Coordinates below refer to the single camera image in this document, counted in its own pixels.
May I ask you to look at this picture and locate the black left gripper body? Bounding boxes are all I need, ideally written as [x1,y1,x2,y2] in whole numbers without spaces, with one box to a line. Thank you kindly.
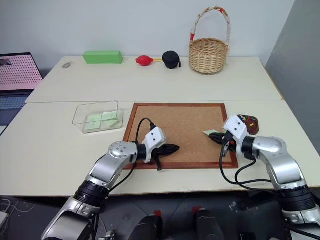
[149,146,165,172]

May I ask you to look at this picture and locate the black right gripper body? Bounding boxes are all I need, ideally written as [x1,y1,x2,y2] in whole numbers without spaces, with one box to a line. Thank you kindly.
[221,130,238,158]

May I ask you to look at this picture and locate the dark brown tray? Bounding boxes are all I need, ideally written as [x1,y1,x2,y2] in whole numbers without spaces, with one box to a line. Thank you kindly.
[236,113,261,136]

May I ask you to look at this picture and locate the green sticky note with writing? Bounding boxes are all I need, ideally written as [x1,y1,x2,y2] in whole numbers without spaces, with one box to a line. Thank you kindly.
[100,111,119,121]

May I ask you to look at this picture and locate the large green sticky note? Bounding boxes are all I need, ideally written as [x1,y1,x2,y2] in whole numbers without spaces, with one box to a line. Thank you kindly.
[84,113,104,131]

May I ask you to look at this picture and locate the clear plastic box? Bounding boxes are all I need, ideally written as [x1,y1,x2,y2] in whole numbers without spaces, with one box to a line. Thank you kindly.
[71,100,125,135]

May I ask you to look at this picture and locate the green rectangular box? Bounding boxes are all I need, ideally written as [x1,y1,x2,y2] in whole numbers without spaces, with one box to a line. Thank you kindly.
[82,50,124,65]

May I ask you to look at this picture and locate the dark rounded shape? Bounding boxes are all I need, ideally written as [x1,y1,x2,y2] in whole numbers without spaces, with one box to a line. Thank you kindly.
[128,215,164,240]
[194,208,223,240]

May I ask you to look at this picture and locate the black zip case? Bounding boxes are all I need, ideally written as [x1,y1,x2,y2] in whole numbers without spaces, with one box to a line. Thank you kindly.
[161,50,182,70]

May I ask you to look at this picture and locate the red rubber air blower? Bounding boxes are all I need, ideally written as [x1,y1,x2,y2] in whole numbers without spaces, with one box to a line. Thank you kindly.
[135,55,163,67]

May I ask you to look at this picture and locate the open laptop with pink screen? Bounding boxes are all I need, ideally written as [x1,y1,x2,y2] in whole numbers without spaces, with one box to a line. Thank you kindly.
[0,52,44,136]

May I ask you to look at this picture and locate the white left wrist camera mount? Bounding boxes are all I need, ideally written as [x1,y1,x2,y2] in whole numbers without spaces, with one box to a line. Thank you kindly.
[141,126,167,164]

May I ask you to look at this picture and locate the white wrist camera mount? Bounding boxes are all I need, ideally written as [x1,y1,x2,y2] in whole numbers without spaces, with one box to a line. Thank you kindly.
[141,126,167,164]
[222,115,251,151]

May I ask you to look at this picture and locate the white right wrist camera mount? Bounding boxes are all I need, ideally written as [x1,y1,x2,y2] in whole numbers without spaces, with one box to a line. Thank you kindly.
[222,115,251,151]

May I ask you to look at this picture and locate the cork board with wooden frame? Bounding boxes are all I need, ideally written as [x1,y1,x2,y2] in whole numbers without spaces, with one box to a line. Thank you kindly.
[122,102,239,171]

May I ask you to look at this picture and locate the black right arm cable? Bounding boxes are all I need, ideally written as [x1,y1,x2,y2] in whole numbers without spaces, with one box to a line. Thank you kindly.
[219,146,276,193]

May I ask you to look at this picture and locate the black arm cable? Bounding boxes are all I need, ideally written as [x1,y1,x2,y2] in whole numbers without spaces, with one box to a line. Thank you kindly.
[104,117,157,199]
[219,146,276,193]

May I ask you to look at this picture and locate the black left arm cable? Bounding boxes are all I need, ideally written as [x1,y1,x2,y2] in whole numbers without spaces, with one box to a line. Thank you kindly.
[104,117,157,199]

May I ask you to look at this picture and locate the wicker basket with handle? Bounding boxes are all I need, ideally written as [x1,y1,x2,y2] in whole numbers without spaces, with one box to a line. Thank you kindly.
[188,5,231,75]

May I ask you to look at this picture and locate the white cables on floor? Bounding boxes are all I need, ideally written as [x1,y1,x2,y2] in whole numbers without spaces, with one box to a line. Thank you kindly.
[0,196,36,214]

